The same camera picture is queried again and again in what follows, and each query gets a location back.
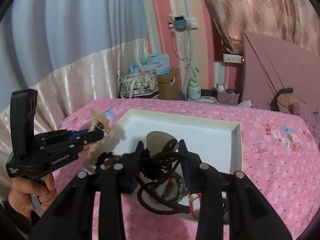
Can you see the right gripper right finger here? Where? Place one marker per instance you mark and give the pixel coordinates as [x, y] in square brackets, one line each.
[250, 215]

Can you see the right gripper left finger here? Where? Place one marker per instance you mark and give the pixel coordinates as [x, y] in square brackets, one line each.
[71, 214]

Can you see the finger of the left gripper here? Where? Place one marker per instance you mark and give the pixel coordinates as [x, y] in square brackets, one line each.
[76, 134]
[90, 137]

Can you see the black fabric scrunchie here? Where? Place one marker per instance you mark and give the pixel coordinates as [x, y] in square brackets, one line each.
[106, 160]

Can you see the person left hand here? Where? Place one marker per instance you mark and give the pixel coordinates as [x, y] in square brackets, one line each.
[23, 188]

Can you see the pink floral bed sheet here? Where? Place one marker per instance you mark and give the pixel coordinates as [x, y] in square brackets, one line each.
[280, 156]

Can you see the black white floral bag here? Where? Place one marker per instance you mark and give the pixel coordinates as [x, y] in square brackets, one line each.
[139, 85]

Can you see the white shallow cardboard tray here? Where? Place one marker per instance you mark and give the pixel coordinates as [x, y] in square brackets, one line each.
[218, 143]

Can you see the blue and cream curtain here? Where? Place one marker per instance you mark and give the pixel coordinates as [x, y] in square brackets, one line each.
[70, 51]

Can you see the brown cardboard box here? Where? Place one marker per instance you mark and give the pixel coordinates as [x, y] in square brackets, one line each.
[168, 85]

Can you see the mint green bottle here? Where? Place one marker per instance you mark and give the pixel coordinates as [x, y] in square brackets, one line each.
[193, 90]

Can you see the pink plastic basket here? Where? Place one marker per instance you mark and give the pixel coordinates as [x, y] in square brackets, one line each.
[229, 97]

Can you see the teal charger pouch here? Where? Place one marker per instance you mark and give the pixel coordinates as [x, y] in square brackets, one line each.
[180, 23]

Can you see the pink headboard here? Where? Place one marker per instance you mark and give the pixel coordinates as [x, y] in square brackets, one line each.
[272, 64]

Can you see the white power strip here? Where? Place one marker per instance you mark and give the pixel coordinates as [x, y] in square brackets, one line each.
[232, 58]

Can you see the pink patterned curtain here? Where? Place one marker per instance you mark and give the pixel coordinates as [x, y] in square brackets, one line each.
[294, 21]

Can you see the white wall socket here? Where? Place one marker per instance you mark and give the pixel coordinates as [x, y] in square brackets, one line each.
[192, 23]

